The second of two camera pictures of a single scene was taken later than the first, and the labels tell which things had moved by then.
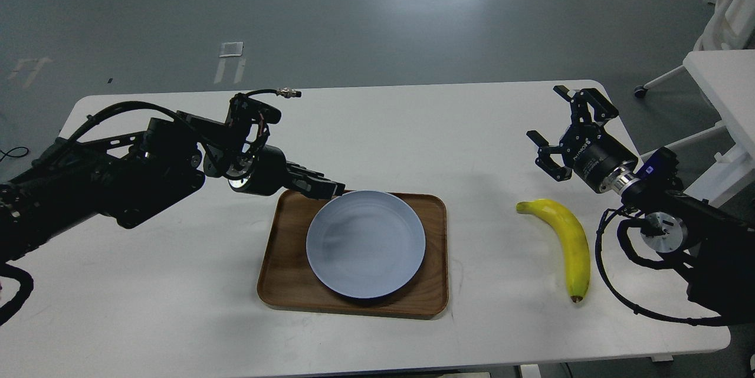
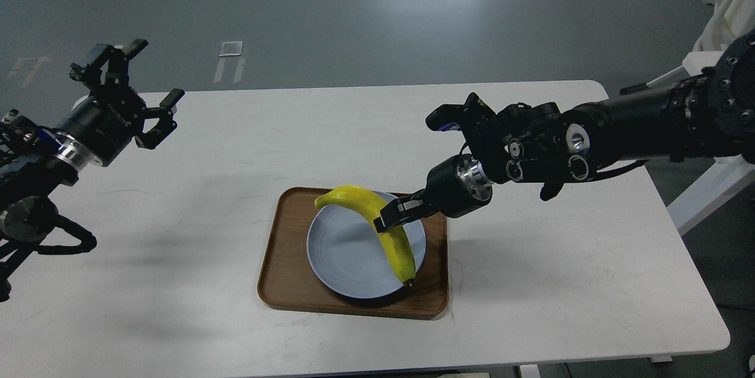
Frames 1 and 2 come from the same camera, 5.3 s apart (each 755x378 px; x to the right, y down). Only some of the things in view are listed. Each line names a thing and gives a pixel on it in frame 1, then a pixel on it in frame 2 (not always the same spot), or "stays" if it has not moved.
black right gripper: (591, 153) to (455, 186)
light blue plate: (365, 244) stays
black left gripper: (268, 174) to (108, 122)
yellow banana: (574, 237) to (395, 240)
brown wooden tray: (287, 279) stays
